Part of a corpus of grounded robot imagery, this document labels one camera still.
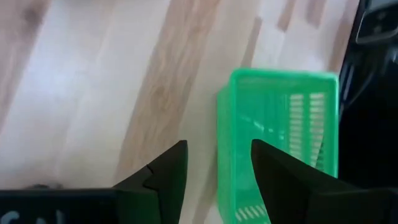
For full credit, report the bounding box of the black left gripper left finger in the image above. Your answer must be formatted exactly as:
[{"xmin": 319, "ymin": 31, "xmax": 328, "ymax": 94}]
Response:
[{"xmin": 111, "ymin": 139, "xmax": 189, "ymax": 224}]

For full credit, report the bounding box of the green plastic basket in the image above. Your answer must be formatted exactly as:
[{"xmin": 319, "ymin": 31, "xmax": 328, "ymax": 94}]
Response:
[{"xmin": 216, "ymin": 67, "xmax": 340, "ymax": 224}]

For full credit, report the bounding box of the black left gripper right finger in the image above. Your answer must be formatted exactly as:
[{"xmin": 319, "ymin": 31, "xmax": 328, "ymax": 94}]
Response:
[{"xmin": 250, "ymin": 139, "xmax": 357, "ymax": 224}]

